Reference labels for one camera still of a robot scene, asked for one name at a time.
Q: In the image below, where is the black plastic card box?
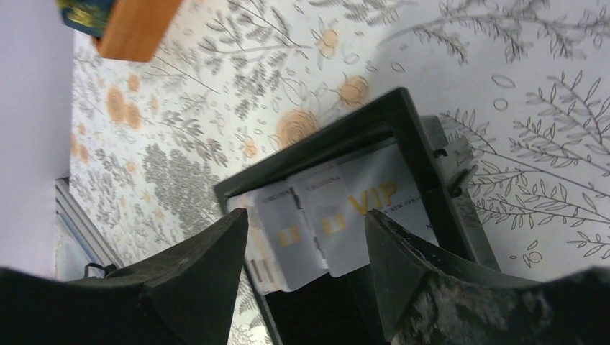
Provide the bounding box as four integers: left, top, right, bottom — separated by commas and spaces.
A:
214, 87, 499, 344

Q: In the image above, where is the floral table mat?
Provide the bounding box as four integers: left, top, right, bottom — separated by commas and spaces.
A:
68, 0, 610, 345

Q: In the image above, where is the green patterned rolled sock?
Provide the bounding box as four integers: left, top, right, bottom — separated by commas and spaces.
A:
55, 0, 114, 38

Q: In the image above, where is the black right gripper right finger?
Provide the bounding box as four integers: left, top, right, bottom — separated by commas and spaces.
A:
365, 210, 609, 344

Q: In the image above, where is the white card stack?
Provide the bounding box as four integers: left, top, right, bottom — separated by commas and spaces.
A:
227, 143, 437, 295

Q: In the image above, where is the orange compartment tray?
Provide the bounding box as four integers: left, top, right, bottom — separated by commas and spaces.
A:
92, 0, 182, 63

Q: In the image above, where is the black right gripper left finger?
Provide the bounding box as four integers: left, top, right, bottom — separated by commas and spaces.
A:
1, 208, 248, 344

